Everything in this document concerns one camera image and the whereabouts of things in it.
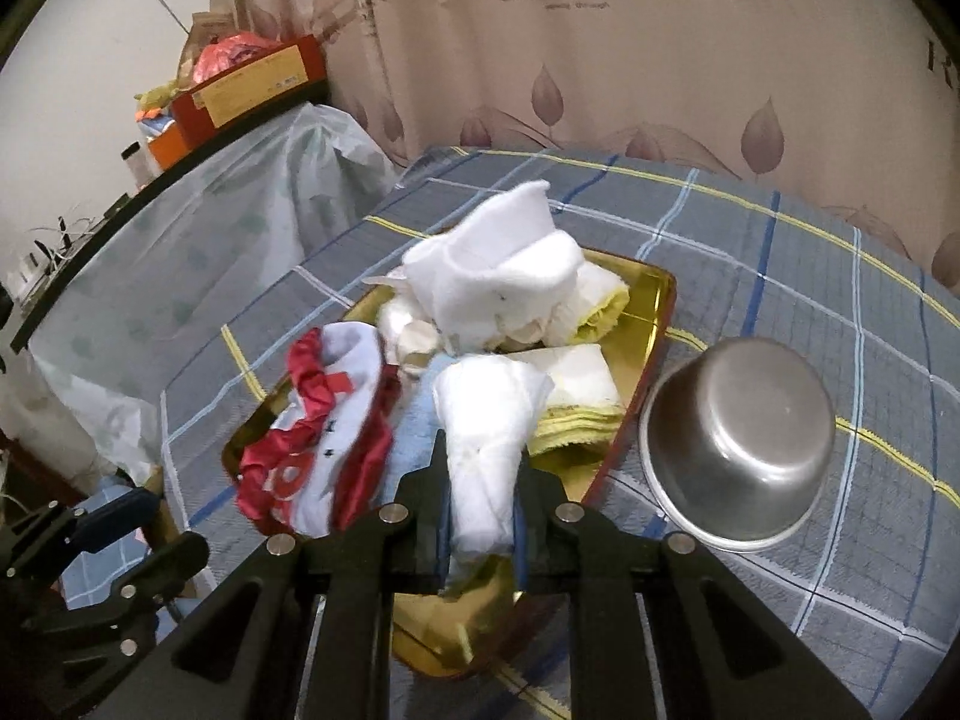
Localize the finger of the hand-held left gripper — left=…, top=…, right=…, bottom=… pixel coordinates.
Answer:
left=22, top=531, right=212, bottom=662
left=0, top=486, right=161, bottom=563

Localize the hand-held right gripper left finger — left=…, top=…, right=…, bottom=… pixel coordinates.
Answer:
left=64, top=427, right=455, bottom=720

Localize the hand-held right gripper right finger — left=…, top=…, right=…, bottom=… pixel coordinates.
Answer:
left=510, top=454, right=875, bottom=720

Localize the red tin box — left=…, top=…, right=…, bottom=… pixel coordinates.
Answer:
left=221, top=247, right=680, bottom=685

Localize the yellow green soft item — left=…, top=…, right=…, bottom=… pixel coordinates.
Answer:
left=135, top=82, right=185, bottom=110

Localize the blue plaid cloth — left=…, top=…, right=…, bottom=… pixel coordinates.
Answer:
left=60, top=474, right=163, bottom=610

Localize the light blue cloth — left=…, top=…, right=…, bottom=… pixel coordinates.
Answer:
left=390, top=388, right=451, bottom=490

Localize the red and white garment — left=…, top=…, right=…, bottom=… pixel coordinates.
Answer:
left=236, top=322, right=403, bottom=538

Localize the folded yellow-edged white cloth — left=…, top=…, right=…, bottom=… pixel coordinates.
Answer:
left=525, top=343, right=628, bottom=458

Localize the small cream cloth roll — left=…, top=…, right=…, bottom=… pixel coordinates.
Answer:
left=396, top=319, right=445, bottom=389

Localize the white satin cloth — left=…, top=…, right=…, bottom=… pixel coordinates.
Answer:
left=376, top=294, right=422, bottom=350

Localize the stainless steel bowl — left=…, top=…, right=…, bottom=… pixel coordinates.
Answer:
left=637, top=337, right=838, bottom=553

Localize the cream rolled towel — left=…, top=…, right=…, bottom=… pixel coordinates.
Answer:
left=555, top=262, right=629, bottom=350

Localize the white fleece cloth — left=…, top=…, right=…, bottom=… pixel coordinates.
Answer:
left=401, top=181, right=586, bottom=355

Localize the translucent plastic cover sheet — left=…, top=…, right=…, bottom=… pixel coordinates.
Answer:
left=30, top=103, right=400, bottom=488

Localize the black cabinet edge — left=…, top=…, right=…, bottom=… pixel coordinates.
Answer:
left=11, top=79, right=331, bottom=355

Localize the blue plaid tablecloth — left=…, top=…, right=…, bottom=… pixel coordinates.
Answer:
left=161, top=144, right=960, bottom=720

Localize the orange box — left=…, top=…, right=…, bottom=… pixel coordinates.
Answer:
left=146, top=120, right=190, bottom=170

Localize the red cardboard box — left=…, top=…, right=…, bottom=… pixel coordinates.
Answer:
left=174, top=35, right=329, bottom=148

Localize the leaf print curtain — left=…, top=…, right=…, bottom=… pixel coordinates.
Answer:
left=196, top=0, right=960, bottom=280

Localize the red plastic bag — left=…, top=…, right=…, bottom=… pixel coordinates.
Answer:
left=193, top=31, right=275, bottom=83

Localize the brown paper bag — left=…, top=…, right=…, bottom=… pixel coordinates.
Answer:
left=180, top=11, right=227, bottom=77

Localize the white cable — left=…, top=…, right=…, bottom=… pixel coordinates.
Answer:
left=19, top=216, right=100, bottom=278

